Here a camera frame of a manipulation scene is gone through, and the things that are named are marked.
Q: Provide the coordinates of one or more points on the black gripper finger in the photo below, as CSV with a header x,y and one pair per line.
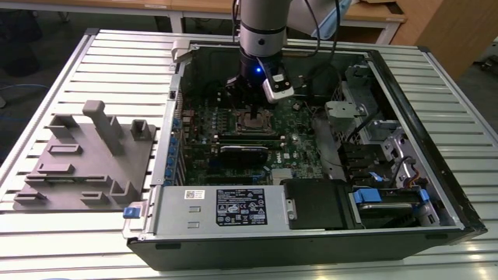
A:
x,y
239,90

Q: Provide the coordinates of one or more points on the silver CPU plate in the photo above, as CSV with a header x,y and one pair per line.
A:
x,y
246,122

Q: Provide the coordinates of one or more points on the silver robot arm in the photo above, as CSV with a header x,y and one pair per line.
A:
x,y
262,29

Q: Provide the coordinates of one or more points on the CPU socket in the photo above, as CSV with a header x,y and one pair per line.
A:
x,y
238,132

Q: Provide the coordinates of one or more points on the black RAM slot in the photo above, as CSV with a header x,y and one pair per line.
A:
x,y
248,136

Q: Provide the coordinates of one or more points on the black expansion slot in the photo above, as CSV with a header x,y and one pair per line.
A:
x,y
230,181

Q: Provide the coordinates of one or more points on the green RAM stick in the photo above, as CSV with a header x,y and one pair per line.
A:
x,y
252,143

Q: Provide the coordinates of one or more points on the black graphics card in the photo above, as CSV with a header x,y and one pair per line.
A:
x,y
240,157

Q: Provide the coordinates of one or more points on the green motherboard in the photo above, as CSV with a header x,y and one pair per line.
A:
x,y
303,151

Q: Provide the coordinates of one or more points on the silver chipset heatsink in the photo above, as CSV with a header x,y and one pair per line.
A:
x,y
282,176

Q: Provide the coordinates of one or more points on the silver power supply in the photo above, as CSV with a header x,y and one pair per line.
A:
x,y
187,213

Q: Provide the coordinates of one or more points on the grey parts rack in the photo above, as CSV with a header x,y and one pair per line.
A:
x,y
89,163

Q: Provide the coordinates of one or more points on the blue disk carrier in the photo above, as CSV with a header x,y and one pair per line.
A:
x,y
367,195

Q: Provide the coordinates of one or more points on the blue case latch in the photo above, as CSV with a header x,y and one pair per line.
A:
x,y
131,213

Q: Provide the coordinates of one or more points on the wooden cabinet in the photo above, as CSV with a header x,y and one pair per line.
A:
x,y
447,29

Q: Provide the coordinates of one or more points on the black PC case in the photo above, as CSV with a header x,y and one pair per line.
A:
x,y
272,251

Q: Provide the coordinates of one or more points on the silver hard disk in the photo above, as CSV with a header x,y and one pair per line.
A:
x,y
385,216

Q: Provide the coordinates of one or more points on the black office chair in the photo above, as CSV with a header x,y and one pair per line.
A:
x,y
21,35

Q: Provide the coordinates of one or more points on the black wheeled base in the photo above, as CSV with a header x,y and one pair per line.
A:
x,y
490,62

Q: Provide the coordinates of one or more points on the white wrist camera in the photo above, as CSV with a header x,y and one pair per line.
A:
x,y
278,87

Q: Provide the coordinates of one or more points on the grey drive bay bracket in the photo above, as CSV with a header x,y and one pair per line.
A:
x,y
342,112

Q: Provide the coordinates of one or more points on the wooden desk white frame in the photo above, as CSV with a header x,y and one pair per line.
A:
x,y
373,16
97,2

